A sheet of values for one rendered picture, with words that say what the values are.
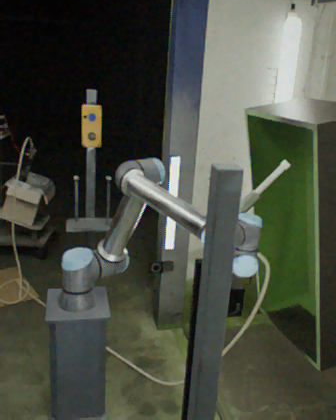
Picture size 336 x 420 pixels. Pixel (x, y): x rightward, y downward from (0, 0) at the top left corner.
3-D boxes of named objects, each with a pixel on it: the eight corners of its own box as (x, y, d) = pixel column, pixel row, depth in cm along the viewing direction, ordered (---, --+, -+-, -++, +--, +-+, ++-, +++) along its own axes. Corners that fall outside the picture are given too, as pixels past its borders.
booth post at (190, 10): (153, 317, 330) (172, -16, 261) (176, 315, 334) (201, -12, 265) (157, 330, 313) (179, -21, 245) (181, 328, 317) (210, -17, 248)
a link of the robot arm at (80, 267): (56, 283, 219) (55, 251, 213) (85, 274, 230) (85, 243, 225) (72, 295, 208) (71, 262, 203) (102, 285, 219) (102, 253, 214)
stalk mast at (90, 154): (93, 314, 328) (96, 89, 279) (93, 318, 323) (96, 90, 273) (85, 314, 327) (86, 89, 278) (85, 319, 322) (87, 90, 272)
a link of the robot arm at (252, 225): (248, 222, 145) (243, 256, 149) (268, 216, 153) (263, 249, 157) (226, 214, 152) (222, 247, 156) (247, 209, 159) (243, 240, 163)
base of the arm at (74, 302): (58, 313, 210) (57, 295, 207) (58, 294, 228) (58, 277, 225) (97, 311, 215) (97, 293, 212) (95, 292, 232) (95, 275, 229)
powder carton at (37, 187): (9, 198, 443) (20, 163, 432) (50, 212, 449) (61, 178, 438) (-9, 215, 392) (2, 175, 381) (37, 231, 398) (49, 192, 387)
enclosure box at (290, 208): (308, 292, 271) (303, 97, 229) (379, 349, 217) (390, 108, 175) (258, 308, 263) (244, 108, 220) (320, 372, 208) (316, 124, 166)
